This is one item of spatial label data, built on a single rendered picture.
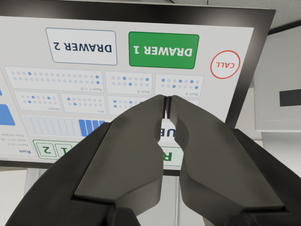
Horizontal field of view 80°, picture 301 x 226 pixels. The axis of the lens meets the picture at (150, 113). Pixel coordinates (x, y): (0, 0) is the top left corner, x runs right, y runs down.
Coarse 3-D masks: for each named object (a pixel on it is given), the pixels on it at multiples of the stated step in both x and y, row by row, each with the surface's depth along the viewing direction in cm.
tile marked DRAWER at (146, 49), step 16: (128, 32) 24; (144, 32) 24; (160, 32) 24; (128, 48) 25; (144, 48) 25; (160, 48) 25; (176, 48) 25; (192, 48) 24; (144, 64) 26; (160, 64) 26; (176, 64) 26; (192, 64) 26
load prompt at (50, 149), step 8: (40, 144) 35; (48, 144) 35; (56, 144) 35; (64, 144) 35; (72, 144) 34; (40, 152) 36; (48, 152) 36; (56, 152) 36; (64, 152) 36; (168, 152) 35; (176, 152) 35; (168, 160) 36; (176, 160) 36
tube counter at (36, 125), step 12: (24, 120) 32; (36, 120) 32; (48, 120) 32; (60, 120) 32; (72, 120) 31; (84, 120) 31; (96, 120) 31; (108, 120) 31; (36, 132) 33; (48, 132) 33; (60, 132) 33; (72, 132) 33; (84, 132) 33
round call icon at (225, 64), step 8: (216, 48) 24; (216, 56) 25; (224, 56) 25; (232, 56) 25; (240, 56) 25; (216, 64) 25; (224, 64) 25; (232, 64) 25; (240, 64) 25; (208, 72) 26; (216, 72) 26; (224, 72) 26; (232, 72) 26; (232, 80) 27
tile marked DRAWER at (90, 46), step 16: (48, 32) 24; (64, 32) 24; (80, 32) 24; (96, 32) 24; (112, 32) 24; (64, 48) 25; (80, 48) 25; (96, 48) 25; (112, 48) 25; (80, 64) 26; (96, 64) 26; (112, 64) 26
